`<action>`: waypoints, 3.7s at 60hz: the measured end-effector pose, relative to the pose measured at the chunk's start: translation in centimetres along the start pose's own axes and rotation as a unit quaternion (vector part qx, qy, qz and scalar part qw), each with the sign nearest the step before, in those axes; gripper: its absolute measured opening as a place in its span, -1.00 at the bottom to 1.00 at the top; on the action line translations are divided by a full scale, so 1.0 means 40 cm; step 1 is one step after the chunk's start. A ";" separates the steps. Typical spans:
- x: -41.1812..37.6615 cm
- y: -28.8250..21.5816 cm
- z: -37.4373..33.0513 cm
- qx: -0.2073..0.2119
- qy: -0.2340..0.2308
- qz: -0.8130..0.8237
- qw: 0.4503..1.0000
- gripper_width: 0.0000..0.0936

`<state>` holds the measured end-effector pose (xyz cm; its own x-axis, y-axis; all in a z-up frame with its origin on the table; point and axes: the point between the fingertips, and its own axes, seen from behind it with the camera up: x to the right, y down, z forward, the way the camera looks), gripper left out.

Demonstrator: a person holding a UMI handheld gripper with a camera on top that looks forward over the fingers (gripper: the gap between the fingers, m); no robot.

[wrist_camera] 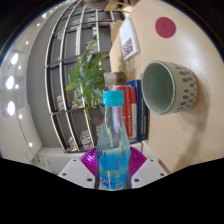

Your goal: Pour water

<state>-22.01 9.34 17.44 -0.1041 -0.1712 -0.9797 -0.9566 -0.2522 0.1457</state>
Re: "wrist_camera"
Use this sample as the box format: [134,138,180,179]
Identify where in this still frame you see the light wooden chair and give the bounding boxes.
[109,19,124,73]

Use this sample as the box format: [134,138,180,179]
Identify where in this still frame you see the flat round red coaster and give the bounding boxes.
[155,16,177,39]

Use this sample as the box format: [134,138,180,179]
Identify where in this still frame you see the clear bottle with blue cap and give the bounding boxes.
[95,89,133,191]

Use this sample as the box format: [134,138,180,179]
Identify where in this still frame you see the green patterned ceramic cup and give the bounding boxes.
[141,60,198,116]

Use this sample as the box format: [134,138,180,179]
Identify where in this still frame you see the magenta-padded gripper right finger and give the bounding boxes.
[128,146,168,189]

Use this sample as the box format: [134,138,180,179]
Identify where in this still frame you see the large green potted plant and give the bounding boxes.
[64,39,127,119]

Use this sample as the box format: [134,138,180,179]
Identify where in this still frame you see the dark blue book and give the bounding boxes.
[131,79,150,143]

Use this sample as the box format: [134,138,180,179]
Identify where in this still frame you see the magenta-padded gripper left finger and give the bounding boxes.
[57,146,101,190]

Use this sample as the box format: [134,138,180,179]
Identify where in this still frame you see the dark bookshelf unit with books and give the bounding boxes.
[44,0,141,154]

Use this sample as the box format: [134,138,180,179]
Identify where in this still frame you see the group of ceiling lights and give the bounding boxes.
[4,9,34,149]

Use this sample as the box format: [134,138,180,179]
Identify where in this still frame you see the red book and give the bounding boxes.
[116,85,138,139]

